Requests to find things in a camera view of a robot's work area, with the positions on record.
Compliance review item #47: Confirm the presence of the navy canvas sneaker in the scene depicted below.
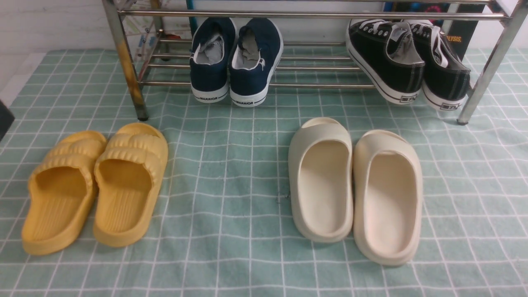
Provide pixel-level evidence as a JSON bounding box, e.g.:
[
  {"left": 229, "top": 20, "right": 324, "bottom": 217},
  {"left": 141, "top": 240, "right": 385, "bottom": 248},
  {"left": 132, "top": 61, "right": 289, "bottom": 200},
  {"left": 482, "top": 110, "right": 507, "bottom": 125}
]
[
  {"left": 229, "top": 18, "right": 284, "bottom": 108},
  {"left": 190, "top": 17, "right": 238, "bottom": 104}
]

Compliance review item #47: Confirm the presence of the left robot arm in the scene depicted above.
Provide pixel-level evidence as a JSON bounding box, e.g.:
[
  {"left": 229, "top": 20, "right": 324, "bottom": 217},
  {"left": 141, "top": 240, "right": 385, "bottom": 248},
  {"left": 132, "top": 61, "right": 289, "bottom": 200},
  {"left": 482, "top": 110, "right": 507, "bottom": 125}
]
[{"left": 0, "top": 101, "right": 15, "bottom": 141}]

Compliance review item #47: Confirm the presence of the metal shoe rack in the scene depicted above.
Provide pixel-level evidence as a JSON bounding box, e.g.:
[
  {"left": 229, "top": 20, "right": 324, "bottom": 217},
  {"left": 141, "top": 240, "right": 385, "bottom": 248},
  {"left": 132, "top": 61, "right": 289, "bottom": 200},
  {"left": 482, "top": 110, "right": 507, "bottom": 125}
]
[{"left": 101, "top": 0, "right": 528, "bottom": 125}]

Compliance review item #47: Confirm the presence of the left cream slide slipper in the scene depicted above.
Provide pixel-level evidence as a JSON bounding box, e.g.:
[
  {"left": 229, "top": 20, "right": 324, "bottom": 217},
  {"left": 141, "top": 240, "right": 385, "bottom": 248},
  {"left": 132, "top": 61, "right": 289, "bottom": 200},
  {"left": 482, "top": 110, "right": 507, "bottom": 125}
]
[{"left": 288, "top": 117, "right": 354, "bottom": 243}]

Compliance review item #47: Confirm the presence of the cream slide slipper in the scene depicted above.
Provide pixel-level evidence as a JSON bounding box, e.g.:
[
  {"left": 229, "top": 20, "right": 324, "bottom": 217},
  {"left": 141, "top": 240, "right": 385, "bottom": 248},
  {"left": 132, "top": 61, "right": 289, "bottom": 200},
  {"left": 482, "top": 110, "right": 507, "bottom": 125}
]
[
  {"left": 288, "top": 117, "right": 354, "bottom": 243},
  {"left": 352, "top": 130, "right": 424, "bottom": 266}
]

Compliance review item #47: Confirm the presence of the green grid floor mat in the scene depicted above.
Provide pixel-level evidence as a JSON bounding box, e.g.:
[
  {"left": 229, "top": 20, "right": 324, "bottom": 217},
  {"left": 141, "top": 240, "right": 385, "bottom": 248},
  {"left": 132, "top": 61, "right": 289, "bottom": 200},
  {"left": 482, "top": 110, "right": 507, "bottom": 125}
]
[{"left": 0, "top": 49, "right": 527, "bottom": 297}]

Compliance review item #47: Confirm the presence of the right cream slide slipper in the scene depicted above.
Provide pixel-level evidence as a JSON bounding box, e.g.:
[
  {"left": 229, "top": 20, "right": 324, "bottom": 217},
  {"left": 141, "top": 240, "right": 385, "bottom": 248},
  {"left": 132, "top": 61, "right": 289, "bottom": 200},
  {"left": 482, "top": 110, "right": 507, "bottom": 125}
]
[{"left": 352, "top": 130, "right": 424, "bottom": 266}]

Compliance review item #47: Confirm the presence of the right yellow slide slipper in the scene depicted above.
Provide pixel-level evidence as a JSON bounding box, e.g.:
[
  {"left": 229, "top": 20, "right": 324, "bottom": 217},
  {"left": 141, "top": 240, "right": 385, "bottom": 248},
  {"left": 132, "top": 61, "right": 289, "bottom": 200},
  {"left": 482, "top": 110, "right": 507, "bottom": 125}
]
[{"left": 94, "top": 123, "right": 169, "bottom": 248}]

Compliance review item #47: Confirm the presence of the yellow slide slipper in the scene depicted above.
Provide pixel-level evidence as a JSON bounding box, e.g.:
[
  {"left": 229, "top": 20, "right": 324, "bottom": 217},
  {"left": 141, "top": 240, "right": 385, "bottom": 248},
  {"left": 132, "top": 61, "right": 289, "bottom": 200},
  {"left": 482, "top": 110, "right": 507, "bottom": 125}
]
[
  {"left": 94, "top": 123, "right": 169, "bottom": 248},
  {"left": 21, "top": 130, "right": 107, "bottom": 255}
]

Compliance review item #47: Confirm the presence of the left black canvas sneaker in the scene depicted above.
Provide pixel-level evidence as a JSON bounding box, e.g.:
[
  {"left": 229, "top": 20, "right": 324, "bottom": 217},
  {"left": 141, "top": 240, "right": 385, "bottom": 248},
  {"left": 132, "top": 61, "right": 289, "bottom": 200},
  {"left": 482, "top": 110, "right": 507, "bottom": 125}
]
[{"left": 345, "top": 19, "right": 425, "bottom": 105}]

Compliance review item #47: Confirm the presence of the black canvas sneaker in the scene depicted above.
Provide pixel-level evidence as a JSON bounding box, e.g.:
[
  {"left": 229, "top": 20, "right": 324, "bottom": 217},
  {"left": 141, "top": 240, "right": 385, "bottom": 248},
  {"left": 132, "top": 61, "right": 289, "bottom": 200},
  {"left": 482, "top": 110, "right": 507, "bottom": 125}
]
[
  {"left": 406, "top": 19, "right": 470, "bottom": 111},
  {"left": 345, "top": 19, "right": 425, "bottom": 105}
]

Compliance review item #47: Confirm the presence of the right black canvas sneaker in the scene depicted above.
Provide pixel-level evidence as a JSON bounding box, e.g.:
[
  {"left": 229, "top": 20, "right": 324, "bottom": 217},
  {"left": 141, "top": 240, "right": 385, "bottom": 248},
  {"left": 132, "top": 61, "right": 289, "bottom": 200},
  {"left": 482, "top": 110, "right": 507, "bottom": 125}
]
[{"left": 406, "top": 19, "right": 470, "bottom": 111}]

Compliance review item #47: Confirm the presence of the left yellow slide slipper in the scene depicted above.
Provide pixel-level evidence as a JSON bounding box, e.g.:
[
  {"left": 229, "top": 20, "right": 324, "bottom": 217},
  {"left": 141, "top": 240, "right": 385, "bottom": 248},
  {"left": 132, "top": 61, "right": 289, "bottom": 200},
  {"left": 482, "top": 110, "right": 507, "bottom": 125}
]
[{"left": 21, "top": 130, "right": 107, "bottom": 255}]

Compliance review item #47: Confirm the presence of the black printed box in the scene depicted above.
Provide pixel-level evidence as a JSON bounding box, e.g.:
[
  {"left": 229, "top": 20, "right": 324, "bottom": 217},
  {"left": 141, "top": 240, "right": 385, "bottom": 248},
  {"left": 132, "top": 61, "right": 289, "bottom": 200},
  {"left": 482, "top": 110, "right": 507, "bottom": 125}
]
[{"left": 383, "top": 2, "right": 485, "bottom": 60}]

